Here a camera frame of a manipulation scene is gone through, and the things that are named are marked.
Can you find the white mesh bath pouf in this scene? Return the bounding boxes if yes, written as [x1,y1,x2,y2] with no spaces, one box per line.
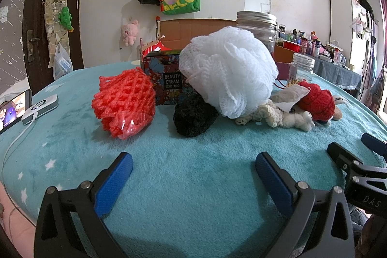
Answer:
[179,26,279,119]

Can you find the green plush crocodile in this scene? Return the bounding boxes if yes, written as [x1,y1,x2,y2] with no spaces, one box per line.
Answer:
[58,7,74,33]

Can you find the red basin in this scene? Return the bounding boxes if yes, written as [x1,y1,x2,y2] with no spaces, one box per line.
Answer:
[283,40,302,53]

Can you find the dark brown door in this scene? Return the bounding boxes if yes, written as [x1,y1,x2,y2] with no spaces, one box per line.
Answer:
[22,0,84,94]

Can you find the cardboard box red lining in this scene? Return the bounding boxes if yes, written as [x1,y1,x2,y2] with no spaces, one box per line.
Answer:
[140,18,236,60]

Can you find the cream crochet scrunchie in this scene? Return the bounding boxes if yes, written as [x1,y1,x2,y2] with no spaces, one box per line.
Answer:
[235,100,289,128]

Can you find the plastic bag on door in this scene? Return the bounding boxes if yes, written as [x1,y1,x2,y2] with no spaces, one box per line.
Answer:
[52,43,73,80]

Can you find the floral beauty cream tin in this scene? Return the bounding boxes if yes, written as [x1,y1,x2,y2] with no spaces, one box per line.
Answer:
[140,50,197,105]

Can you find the black fuzzy ball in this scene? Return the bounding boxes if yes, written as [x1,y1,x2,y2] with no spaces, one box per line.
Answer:
[173,94,218,138]

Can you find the small glass jar gold candies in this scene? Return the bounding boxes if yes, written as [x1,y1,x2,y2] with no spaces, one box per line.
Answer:
[287,53,315,86]

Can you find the red foam fruit net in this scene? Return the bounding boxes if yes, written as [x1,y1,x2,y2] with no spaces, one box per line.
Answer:
[91,67,156,140]

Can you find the pink plush pig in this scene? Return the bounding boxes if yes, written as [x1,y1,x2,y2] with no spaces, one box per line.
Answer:
[121,20,139,47]

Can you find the white wardrobe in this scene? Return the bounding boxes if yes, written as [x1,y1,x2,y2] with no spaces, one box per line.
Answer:
[329,0,372,75]

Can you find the smartphone playing video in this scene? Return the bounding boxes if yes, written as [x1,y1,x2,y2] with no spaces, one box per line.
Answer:
[0,89,32,133]

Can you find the white power bank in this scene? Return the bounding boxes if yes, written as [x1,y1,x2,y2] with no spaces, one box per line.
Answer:
[21,94,58,125]

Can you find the grey covered side table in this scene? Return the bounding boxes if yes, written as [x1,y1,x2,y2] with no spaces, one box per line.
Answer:
[312,57,362,94]

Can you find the small white plush toy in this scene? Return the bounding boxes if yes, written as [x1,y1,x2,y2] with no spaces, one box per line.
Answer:
[282,111,315,132]

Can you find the red knitted soft toy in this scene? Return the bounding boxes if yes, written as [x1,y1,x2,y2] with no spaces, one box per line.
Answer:
[297,81,342,124]

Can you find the large glass tea jar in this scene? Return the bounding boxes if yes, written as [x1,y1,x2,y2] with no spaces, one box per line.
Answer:
[236,11,277,53]

